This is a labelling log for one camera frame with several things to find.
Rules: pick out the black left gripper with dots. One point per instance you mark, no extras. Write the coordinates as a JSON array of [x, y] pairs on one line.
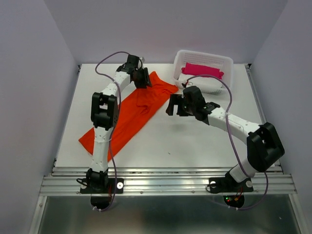
[[145, 80]]

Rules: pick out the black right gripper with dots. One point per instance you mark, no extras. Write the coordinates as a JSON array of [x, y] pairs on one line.
[[176, 98]]

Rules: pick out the orange t shirt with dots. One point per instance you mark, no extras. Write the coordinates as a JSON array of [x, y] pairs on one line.
[[136, 110]]

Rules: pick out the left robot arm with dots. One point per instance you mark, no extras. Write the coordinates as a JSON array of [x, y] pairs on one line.
[[105, 108]]

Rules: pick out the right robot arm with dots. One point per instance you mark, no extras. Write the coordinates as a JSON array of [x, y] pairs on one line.
[[263, 143]]

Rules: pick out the white rolled t shirt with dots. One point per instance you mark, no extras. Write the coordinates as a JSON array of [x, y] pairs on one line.
[[205, 84]]

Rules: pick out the pink rolled t shirt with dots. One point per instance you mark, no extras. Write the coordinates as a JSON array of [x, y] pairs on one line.
[[196, 70]]

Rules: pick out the white plastic basket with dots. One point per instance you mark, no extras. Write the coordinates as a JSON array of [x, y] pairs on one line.
[[224, 64]]

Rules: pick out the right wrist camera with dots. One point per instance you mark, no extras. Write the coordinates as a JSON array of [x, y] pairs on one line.
[[193, 93]]

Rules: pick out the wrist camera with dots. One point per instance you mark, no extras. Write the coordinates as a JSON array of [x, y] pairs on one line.
[[193, 93], [134, 62]]

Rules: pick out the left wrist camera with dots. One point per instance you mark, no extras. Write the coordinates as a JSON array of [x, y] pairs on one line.
[[134, 62]]

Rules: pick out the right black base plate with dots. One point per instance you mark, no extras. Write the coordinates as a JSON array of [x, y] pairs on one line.
[[228, 185]]

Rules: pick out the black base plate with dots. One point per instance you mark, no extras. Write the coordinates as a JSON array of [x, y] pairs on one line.
[[228, 185], [114, 186]]

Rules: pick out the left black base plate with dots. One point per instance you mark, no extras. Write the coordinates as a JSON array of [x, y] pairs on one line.
[[114, 186]]

